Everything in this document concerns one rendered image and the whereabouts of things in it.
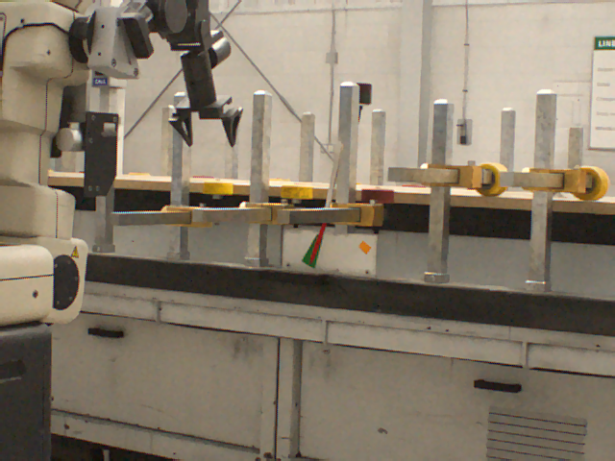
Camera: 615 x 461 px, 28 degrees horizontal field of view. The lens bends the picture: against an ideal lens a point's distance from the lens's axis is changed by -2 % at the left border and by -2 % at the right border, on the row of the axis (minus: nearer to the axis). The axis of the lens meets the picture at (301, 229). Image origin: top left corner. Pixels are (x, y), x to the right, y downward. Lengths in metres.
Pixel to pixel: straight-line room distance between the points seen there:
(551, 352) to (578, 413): 0.28
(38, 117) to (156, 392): 1.51
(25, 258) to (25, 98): 0.39
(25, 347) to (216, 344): 1.54
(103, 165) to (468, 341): 0.96
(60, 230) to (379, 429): 1.24
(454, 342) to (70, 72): 1.11
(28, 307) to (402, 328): 1.16
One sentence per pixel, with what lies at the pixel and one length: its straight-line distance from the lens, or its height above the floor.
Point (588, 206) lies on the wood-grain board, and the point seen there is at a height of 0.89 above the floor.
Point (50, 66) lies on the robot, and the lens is 2.22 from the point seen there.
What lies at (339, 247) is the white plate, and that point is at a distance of 2.92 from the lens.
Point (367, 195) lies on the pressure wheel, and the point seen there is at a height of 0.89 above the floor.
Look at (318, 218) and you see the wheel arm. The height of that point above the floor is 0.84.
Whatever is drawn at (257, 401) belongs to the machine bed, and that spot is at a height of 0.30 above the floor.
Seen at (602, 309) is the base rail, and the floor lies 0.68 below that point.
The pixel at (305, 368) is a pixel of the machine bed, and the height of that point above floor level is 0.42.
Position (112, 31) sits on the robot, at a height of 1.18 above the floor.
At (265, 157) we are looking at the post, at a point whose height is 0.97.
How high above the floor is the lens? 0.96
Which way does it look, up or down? 3 degrees down
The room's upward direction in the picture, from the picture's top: 2 degrees clockwise
